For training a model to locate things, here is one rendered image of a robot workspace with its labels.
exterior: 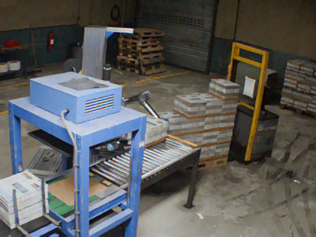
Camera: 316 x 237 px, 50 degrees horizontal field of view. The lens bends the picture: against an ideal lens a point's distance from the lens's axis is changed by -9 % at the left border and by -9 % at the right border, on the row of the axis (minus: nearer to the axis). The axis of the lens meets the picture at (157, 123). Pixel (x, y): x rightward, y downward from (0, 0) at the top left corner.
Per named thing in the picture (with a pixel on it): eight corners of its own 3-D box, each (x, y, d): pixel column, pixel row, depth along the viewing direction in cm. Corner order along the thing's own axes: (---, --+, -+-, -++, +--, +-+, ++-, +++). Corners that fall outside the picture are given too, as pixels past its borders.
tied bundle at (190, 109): (172, 111, 530) (174, 95, 522) (189, 109, 545) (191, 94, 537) (187, 120, 500) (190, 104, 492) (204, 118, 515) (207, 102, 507)
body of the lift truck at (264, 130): (223, 147, 635) (231, 104, 608) (245, 143, 662) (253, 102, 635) (250, 163, 580) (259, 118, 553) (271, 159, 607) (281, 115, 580)
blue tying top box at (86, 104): (71, 93, 314) (72, 71, 307) (120, 111, 282) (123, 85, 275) (29, 103, 279) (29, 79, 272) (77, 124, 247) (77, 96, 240)
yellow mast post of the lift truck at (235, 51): (217, 143, 627) (232, 42, 567) (221, 142, 631) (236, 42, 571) (221, 145, 619) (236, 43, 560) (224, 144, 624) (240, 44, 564)
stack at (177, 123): (133, 168, 530) (137, 113, 502) (198, 156, 589) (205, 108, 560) (146, 180, 499) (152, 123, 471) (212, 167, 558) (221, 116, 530)
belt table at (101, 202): (77, 173, 354) (77, 164, 350) (127, 200, 319) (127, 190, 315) (21, 197, 300) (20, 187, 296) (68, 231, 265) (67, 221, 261)
